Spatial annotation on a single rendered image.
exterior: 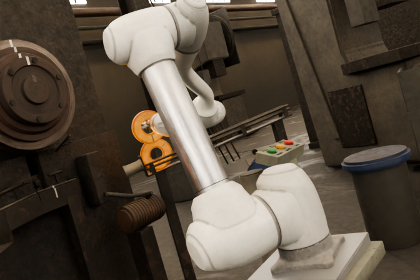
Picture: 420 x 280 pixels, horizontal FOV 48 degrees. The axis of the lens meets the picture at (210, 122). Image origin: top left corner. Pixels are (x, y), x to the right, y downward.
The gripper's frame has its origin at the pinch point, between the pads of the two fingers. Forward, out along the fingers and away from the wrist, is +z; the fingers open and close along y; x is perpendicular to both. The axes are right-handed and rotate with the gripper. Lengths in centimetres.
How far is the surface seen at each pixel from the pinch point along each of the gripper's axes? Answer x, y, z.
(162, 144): -11.9, 6.1, 7.9
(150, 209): -37.8, -9.6, -2.5
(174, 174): -71, 70, 237
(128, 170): -19.6, -12.9, 8.4
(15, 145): 6, -57, -8
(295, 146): -25, 54, -33
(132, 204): -33.2, -16.9, -2.3
